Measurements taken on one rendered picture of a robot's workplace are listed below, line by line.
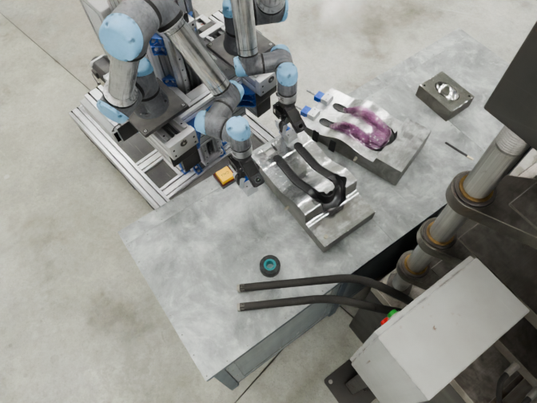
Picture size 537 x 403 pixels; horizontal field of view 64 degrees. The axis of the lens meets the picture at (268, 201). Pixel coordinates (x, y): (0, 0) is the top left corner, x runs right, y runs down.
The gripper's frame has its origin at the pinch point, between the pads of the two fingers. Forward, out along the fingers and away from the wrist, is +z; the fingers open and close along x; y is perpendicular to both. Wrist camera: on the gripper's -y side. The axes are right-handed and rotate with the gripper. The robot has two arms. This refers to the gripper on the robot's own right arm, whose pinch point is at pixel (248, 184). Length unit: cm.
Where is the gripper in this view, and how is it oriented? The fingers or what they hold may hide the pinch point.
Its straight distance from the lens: 168.0
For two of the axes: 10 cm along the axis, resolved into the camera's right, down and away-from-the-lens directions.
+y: -5.8, -7.1, 4.0
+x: -8.2, 5.2, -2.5
